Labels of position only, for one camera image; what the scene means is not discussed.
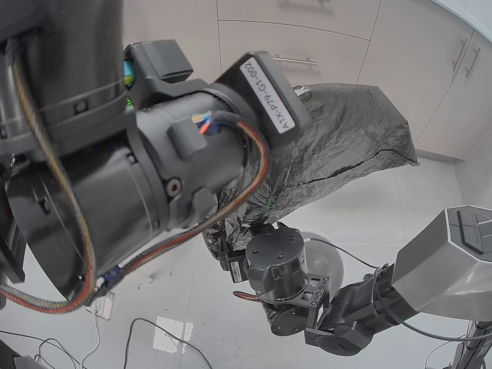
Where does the beige cabinet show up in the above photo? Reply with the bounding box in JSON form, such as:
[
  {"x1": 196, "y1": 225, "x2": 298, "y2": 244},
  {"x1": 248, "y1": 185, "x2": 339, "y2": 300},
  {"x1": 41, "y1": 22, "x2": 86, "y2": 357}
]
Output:
[{"x1": 119, "y1": 0, "x2": 492, "y2": 164}]

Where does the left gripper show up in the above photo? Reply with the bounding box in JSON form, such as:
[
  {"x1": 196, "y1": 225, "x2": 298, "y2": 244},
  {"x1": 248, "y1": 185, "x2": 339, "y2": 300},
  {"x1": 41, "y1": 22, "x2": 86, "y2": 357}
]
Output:
[{"x1": 8, "y1": 52, "x2": 313, "y2": 303}]

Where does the black plastic bag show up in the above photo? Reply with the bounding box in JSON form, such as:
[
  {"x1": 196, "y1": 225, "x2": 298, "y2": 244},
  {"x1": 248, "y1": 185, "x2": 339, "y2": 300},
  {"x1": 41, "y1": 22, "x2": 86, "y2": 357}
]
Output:
[{"x1": 202, "y1": 83, "x2": 419, "y2": 272}]

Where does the black cable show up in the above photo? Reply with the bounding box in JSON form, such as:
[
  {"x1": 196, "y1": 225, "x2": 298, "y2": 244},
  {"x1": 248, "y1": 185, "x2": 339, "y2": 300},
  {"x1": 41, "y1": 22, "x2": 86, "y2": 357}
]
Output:
[
  {"x1": 125, "y1": 317, "x2": 214, "y2": 369},
  {"x1": 424, "y1": 337, "x2": 469, "y2": 369},
  {"x1": 303, "y1": 238, "x2": 492, "y2": 343},
  {"x1": 0, "y1": 330, "x2": 83, "y2": 369}
]

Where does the white cable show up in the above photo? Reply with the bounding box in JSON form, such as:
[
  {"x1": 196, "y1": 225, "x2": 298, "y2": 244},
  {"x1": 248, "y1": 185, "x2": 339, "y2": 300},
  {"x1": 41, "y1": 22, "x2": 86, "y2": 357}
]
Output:
[{"x1": 81, "y1": 300, "x2": 104, "y2": 366}]

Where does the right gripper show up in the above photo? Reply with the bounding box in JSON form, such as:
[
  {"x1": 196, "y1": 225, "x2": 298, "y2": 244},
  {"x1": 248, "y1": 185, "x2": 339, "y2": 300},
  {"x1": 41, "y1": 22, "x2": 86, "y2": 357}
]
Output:
[{"x1": 219, "y1": 241, "x2": 248, "y2": 284}]

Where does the white trash bin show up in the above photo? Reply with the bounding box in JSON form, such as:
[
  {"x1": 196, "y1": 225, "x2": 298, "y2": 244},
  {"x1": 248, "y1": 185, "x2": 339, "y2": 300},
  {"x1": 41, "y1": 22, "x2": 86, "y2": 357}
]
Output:
[{"x1": 298, "y1": 227, "x2": 345, "y2": 295}]

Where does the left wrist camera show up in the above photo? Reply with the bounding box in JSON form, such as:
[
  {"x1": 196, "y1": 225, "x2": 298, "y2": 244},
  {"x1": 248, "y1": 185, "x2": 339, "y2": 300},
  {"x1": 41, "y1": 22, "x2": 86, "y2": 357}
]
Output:
[{"x1": 123, "y1": 40, "x2": 210, "y2": 110}]

